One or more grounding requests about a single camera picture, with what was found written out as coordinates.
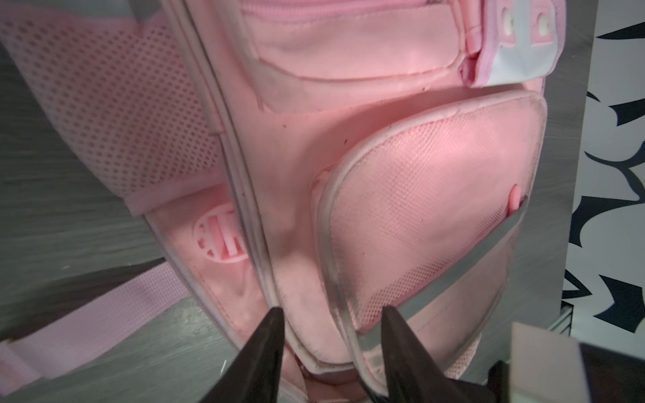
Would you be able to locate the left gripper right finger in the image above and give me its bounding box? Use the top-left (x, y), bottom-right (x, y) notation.
top-left (381, 307), bottom-right (472, 402)

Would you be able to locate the pink student backpack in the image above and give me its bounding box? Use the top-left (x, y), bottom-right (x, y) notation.
top-left (1, 1), bottom-right (567, 402)

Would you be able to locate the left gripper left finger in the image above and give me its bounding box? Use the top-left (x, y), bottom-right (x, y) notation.
top-left (201, 307), bottom-right (285, 403)

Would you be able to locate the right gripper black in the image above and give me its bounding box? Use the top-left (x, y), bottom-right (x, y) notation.
top-left (485, 342), bottom-right (645, 403)

